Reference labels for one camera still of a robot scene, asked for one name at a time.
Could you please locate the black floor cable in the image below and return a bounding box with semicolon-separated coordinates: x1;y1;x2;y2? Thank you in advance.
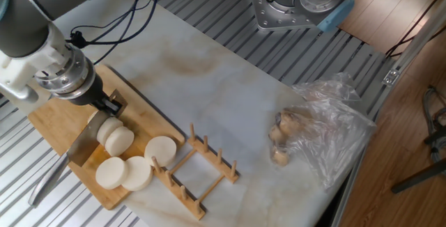
385;0;446;59

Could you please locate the wooden cutting board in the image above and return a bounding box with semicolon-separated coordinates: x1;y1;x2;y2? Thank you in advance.
27;63;186;211

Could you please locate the aluminium frame rail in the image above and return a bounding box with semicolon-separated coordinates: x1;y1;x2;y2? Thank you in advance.
329;0;446;227

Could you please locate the white marble slab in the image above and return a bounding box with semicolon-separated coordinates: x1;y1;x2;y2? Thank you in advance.
0;0;370;227

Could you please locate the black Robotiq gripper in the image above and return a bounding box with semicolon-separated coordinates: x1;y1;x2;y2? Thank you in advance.
61;75;123;118

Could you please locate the steel cleaver knife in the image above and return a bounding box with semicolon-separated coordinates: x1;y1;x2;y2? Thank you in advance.
27;88;128;207

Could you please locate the black cable with metal plug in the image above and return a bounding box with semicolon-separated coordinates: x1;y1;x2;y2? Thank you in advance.
92;0;163;66

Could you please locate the grey cable bundle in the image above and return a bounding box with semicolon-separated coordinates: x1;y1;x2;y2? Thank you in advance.
421;86;446;164

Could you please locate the silver corner bracket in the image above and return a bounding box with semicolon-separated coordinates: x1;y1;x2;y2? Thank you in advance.
382;68;400;87

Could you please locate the wooden peg rack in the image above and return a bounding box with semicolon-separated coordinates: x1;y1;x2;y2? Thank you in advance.
150;122;240;221

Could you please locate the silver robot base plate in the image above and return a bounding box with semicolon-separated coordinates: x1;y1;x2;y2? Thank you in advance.
249;0;327;32

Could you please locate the clear plastic bag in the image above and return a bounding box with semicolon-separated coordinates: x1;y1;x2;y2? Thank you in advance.
270;72;379;189

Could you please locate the round white radish slice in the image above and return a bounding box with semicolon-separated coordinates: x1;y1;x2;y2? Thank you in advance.
121;155;153;192
105;125;135;157
95;156;130;190
96;116;124;147
144;135;178;168

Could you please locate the black cable with clip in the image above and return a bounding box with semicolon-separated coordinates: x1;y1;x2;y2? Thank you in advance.
66;0;154;50

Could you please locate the black stand leg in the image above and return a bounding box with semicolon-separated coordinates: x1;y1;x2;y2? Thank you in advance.
390;157;446;195

